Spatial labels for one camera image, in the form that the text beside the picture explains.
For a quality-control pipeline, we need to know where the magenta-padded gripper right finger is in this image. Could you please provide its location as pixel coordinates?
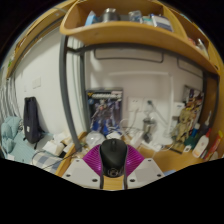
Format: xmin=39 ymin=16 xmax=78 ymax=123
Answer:
xmin=123 ymin=143 xmax=166 ymax=190

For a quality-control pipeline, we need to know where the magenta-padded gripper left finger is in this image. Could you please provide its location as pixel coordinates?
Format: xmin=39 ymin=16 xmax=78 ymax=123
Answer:
xmin=61 ymin=143 xmax=104 ymax=190

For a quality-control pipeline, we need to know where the black computer mouse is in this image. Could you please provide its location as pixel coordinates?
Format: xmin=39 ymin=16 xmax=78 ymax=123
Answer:
xmin=98 ymin=138 xmax=129 ymax=178

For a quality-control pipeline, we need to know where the white power strip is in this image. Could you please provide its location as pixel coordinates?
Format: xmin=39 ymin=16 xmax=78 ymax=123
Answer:
xmin=143 ymin=141 xmax=165 ymax=153

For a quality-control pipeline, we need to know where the white power adapter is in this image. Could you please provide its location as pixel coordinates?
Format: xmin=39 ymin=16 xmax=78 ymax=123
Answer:
xmin=129 ymin=133 xmax=144 ymax=148

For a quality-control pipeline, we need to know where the clear dome white device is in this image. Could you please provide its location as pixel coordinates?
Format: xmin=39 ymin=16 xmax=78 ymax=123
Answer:
xmin=84 ymin=130 xmax=107 ymax=150

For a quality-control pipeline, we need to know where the checkered bed sheet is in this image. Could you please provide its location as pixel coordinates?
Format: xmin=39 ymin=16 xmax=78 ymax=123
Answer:
xmin=31 ymin=149 xmax=65 ymax=175

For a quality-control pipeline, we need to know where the white tissue pack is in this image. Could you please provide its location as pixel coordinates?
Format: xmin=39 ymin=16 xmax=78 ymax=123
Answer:
xmin=41 ymin=139 xmax=66 ymax=157

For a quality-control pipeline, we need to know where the brown tree figurine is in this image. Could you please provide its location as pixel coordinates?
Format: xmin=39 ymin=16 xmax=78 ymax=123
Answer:
xmin=174 ymin=108 xmax=195 ymax=144

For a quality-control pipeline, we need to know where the white glue bottle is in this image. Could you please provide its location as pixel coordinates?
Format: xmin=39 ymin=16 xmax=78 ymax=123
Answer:
xmin=192 ymin=128 xmax=212 ymax=159

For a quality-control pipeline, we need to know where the blue robot model kit box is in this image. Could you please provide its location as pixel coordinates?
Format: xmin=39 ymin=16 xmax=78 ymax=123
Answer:
xmin=85 ymin=87 xmax=124 ymax=136

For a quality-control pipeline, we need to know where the white desk lamp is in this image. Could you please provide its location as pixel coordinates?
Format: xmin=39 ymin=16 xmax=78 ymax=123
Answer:
xmin=108 ymin=69 xmax=176 ymax=148

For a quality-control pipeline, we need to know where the black backpack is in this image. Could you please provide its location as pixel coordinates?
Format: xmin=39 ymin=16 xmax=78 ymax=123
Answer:
xmin=23 ymin=96 xmax=43 ymax=145

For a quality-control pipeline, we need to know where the red yellow snack can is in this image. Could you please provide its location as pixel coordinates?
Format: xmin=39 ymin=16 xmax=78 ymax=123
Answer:
xmin=205 ymin=130 xmax=224 ymax=160

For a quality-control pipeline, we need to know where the teal blanket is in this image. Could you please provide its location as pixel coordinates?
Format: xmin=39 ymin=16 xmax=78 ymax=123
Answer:
xmin=0 ymin=115 xmax=34 ymax=164

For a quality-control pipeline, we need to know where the colourful figure box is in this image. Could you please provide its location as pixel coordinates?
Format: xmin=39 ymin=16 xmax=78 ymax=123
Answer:
xmin=181 ymin=85 xmax=205 ymax=134

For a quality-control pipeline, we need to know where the white wall socket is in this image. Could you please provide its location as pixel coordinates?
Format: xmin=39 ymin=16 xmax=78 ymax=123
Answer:
xmin=143 ymin=97 xmax=158 ymax=113
xmin=128 ymin=97 xmax=144 ymax=113

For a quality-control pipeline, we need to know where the white wall switch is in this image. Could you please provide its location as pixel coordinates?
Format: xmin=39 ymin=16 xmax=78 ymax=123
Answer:
xmin=32 ymin=77 xmax=43 ymax=90

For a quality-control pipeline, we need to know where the wooden shelf unit grey frame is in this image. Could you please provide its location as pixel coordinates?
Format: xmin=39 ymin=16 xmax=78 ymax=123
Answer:
xmin=6 ymin=0 xmax=224 ymax=152

